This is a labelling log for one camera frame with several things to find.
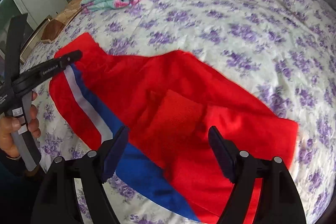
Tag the person's left hand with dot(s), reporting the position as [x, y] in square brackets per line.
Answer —
[10, 125]

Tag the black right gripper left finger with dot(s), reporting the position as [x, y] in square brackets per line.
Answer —
[58, 201]

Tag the white framed window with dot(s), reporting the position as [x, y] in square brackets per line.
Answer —
[13, 8]

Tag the brown wooden bed frame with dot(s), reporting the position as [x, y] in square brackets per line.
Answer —
[50, 28]

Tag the red pants with striped side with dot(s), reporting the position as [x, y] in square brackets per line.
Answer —
[168, 103]

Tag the purple floral bed cover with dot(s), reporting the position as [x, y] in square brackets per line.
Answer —
[281, 51]

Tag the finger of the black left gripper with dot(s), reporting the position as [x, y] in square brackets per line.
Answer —
[38, 74]
[15, 37]

